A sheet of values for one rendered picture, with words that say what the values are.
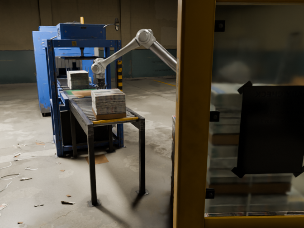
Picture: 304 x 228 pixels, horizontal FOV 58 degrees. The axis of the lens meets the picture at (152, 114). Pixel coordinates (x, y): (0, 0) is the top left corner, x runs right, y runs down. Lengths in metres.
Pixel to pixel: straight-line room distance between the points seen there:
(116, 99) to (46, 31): 3.67
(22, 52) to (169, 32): 5.99
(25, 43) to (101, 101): 8.75
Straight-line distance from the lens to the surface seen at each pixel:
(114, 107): 2.59
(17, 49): 11.17
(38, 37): 6.01
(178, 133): 0.81
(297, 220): 1.05
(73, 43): 3.74
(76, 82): 4.51
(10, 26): 11.19
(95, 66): 2.74
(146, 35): 2.64
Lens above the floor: 1.48
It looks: 14 degrees down
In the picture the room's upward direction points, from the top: straight up
